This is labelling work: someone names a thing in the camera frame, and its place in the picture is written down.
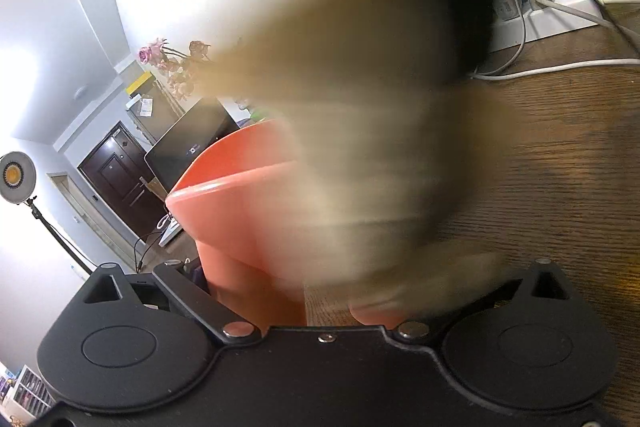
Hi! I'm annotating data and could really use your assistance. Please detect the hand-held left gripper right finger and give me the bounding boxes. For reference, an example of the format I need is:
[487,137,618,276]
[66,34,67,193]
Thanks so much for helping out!
[397,257,578,342]

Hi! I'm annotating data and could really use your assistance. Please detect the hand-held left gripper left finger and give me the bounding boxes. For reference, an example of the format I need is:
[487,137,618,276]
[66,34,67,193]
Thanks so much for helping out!
[80,261,261,347]

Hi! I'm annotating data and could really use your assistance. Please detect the beige cleaning cloth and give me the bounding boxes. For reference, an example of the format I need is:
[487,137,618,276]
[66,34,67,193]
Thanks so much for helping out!
[200,0,516,313]

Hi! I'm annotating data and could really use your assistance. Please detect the white power strip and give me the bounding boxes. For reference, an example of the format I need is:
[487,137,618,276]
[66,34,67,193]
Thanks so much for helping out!
[487,0,614,54]

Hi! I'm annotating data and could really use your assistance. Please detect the dark brown door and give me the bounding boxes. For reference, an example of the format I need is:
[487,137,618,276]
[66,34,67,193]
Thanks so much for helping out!
[77,122,169,244]

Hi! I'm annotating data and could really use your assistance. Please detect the black light stand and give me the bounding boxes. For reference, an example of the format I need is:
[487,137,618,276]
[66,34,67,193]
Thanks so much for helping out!
[24,194,97,277]

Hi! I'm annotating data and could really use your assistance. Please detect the black monitor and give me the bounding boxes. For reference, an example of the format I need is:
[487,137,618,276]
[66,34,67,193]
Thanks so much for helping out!
[144,99,241,198]

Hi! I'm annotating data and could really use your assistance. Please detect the white storage shelf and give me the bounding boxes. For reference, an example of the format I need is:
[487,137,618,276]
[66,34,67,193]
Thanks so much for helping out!
[0,363,57,425]

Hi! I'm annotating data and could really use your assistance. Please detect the grey cabinet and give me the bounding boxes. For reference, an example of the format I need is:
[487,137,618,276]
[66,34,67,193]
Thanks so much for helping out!
[125,81,188,144]

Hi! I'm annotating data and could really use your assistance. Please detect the round studio light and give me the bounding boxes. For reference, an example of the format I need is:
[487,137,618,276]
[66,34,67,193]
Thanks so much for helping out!
[0,151,36,204]

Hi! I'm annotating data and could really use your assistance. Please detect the yellow and black box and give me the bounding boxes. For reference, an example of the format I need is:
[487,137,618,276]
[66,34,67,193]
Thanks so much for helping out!
[124,69,162,100]

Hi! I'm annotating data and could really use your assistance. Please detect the pink artificial flowers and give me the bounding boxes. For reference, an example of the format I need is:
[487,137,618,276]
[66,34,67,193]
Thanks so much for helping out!
[137,38,213,104]

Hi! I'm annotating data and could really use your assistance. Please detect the white power cable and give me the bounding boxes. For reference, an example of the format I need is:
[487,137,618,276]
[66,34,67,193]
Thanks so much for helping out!
[470,57,640,81]

